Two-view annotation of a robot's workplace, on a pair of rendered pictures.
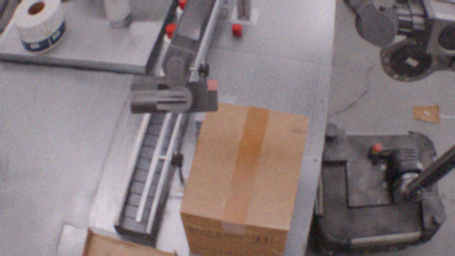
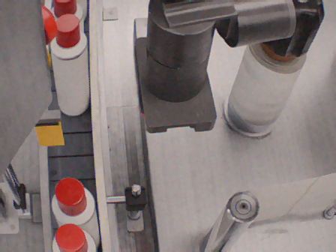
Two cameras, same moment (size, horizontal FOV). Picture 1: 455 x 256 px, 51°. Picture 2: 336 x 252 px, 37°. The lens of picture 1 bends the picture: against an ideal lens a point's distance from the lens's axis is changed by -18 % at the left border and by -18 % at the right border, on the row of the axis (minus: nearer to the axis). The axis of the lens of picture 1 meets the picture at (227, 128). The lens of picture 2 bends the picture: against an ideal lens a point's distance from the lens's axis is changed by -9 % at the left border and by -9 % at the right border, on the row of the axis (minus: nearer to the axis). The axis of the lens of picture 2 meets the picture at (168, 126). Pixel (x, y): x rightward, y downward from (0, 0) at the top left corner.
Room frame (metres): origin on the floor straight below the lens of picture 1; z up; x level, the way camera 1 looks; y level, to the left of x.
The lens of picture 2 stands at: (1.70, 0.04, 1.61)
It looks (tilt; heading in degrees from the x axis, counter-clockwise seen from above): 62 degrees down; 150
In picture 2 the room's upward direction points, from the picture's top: 11 degrees clockwise
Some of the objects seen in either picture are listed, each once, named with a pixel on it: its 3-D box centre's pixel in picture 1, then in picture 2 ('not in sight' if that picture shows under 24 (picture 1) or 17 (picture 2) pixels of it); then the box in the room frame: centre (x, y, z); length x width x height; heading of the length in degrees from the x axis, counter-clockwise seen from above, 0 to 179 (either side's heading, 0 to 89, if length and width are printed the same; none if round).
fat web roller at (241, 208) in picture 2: not in sight; (227, 230); (1.56, 0.23, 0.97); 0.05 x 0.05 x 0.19
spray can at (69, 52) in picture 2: not in sight; (70, 66); (1.28, 0.10, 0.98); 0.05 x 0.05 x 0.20
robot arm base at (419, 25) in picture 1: (410, 20); not in sight; (0.77, -0.41, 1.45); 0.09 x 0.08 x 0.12; 177
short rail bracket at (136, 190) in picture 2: not in sight; (135, 201); (1.46, 0.14, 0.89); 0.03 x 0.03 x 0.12; 76
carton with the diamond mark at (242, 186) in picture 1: (246, 190); not in sight; (0.64, -0.04, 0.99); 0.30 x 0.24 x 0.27; 166
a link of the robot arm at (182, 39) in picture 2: not in sight; (187, 24); (1.45, 0.18, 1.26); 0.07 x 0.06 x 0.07; 88
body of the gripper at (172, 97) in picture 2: not in sight; (175, 65); (1.45, 0.17, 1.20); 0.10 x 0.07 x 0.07; 168
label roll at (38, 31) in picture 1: (40, 20); not in sight; (1.36, 0.68, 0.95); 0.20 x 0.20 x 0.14
